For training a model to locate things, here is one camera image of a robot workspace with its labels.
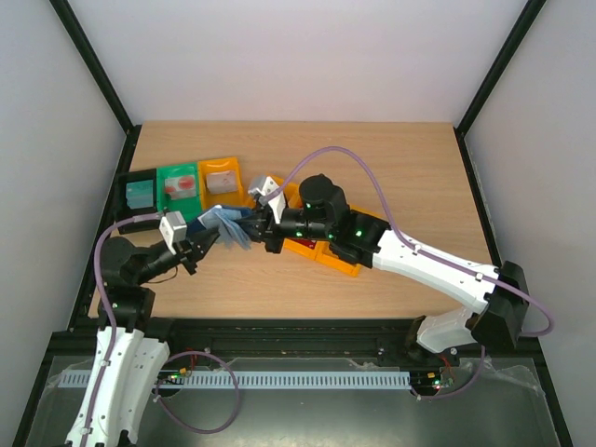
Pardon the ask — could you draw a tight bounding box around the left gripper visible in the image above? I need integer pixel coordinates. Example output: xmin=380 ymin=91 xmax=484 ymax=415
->
xmin=136 ymin=222 xmax=225 ymax=285

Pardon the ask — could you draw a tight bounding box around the blue leather card holder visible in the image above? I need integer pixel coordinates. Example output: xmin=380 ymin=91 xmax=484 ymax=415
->
xmin=186 ymin=205 xmax=251 ymax=251

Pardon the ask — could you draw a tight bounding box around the yellow triple storage bin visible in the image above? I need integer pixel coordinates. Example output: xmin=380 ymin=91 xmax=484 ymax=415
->
xmin=241 ymin=173 xmax=392 ymax=278

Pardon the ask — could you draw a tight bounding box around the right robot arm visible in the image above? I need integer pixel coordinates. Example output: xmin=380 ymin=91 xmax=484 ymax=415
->
xmin=240 ymin=174 xmax=528 ymax=365

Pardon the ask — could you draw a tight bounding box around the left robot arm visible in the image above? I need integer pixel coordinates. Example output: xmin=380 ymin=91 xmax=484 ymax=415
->
xmin=64 ymin=229 xmax=219 ymax=446

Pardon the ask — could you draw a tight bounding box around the beige card stack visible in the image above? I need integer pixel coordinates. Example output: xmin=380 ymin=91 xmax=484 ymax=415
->
xmin=206 ymin=169 xmax=238 ymax=195

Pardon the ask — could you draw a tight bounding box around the red card stack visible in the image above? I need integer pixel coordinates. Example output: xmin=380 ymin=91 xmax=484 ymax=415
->
xmin=295 ymin=239 xmax=317 ymax=251

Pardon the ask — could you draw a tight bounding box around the white red-dot card stack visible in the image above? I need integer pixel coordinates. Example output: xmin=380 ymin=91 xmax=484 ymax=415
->
xmin=164 ymin=174 xmax=196 ymax=200

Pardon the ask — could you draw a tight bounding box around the teal card stack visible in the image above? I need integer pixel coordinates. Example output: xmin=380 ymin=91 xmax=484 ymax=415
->
xmin=125 ymin=180 xmax=155 ymax=210

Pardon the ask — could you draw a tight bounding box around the yellow single storage bin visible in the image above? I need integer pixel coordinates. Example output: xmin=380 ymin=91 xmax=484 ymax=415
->
xmin=197 ymin=156 xmax=246 ymax=210

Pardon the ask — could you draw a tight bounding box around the green storage bin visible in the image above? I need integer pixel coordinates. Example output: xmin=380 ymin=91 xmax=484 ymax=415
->
xmin=156 ymin=162 xmax=202 ymax=221

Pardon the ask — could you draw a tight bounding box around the black storage bin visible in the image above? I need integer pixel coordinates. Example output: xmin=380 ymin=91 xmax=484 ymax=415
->
xmin=113 ymin=169 xmax=158 ymax=222

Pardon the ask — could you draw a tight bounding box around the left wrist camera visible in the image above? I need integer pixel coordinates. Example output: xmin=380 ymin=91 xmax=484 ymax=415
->
xmin=158 ymin=210 xmax=187 ymax=254

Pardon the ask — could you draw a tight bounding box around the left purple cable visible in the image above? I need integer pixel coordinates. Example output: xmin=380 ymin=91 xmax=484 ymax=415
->
xmin=78 ymin=211 xmax=241 ymax=447

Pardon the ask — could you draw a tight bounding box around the purple cable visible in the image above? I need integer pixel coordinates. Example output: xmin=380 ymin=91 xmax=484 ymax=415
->
xmin=260 ymin=145 xmax=557 ymax=403
xmin=78 ymin=211 xmax=241 ymax=447

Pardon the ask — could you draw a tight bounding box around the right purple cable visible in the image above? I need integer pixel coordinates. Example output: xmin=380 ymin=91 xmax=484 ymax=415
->
xmin=260 ymin=145 xmax=557 ymax=403

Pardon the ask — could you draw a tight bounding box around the light blue cable duct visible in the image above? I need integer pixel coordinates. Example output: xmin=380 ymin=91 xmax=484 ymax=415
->
xmin=61 ymin=368 xmax=413 ymax=391

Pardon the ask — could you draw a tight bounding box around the black aluminium frame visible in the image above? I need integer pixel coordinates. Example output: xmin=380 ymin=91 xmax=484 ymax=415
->
xmin=13 ymin=0 xmax=546 ymax=446

